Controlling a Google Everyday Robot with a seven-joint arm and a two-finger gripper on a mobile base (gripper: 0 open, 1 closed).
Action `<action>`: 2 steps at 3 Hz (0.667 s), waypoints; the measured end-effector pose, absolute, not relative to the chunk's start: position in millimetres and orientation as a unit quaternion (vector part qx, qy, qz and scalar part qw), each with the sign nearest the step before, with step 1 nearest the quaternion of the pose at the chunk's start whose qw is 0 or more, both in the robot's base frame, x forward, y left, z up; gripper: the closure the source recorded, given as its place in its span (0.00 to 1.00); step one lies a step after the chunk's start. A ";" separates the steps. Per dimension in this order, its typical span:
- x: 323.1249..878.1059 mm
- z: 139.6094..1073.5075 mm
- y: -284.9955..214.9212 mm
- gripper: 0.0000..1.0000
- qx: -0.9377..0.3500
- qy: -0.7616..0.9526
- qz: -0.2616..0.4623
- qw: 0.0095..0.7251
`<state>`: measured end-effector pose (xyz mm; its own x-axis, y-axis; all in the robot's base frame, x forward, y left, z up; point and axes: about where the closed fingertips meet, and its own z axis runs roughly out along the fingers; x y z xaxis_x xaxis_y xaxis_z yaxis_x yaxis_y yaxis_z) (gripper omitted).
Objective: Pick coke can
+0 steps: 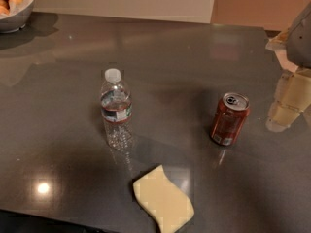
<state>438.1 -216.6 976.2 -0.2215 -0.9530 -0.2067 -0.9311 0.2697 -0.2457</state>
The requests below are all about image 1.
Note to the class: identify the yellow sponge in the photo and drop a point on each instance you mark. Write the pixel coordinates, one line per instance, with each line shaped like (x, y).
(164, 201)

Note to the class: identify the red coke can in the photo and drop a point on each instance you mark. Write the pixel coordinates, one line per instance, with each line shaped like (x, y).
(232, 111)

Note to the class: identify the clear plastic water bottle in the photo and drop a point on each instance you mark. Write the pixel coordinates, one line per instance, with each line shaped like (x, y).
(116, 110)

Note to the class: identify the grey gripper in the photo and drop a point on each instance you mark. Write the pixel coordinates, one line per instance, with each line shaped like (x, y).
(300, 41)

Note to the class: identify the silver metal bowl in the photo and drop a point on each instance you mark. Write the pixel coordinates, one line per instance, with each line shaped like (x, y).
(15, 22)

